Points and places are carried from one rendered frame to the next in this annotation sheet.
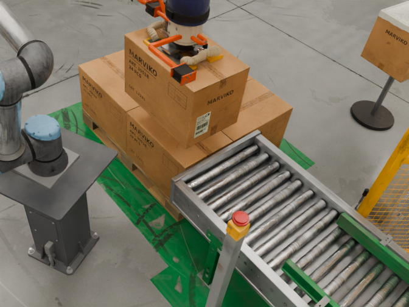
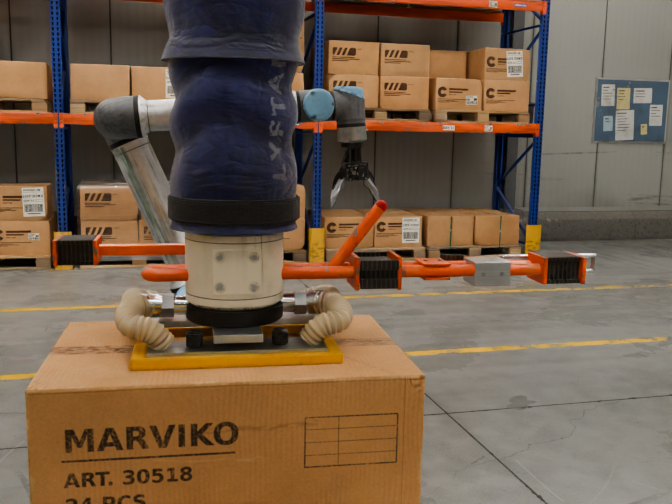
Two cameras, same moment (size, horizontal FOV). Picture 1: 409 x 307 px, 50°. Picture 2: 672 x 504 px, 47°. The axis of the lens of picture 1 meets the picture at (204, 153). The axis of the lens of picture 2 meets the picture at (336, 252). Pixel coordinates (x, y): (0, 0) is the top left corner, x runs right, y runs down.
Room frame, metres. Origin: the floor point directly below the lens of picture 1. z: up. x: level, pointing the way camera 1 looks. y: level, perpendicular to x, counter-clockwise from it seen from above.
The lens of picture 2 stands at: (3.01, -0.72, 1.49)
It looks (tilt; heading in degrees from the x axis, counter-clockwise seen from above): 9 degrees down; 128
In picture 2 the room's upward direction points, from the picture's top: 1 degrees clockwise
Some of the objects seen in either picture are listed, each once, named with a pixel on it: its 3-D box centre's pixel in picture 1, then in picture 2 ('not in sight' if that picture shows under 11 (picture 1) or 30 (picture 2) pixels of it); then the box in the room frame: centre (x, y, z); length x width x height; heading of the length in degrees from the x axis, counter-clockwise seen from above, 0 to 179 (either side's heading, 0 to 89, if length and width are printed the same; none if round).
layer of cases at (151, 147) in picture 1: (182, 107); not in sight; (2.47, 0.22, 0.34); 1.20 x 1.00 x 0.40; 49
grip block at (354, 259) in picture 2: (156, 7); (373, 269); (2.20, 0.40, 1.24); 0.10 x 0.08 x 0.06; 139
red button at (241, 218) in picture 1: (240, 219); not in sight; (1.05, -0.19, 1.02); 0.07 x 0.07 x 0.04
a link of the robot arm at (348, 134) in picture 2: not in sight; (352, 135); (1.54, 1.20, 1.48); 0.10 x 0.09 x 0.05; 48
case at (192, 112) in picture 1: (182, 80); (229, 453); (2.04, 0.20, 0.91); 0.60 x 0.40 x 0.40; 49
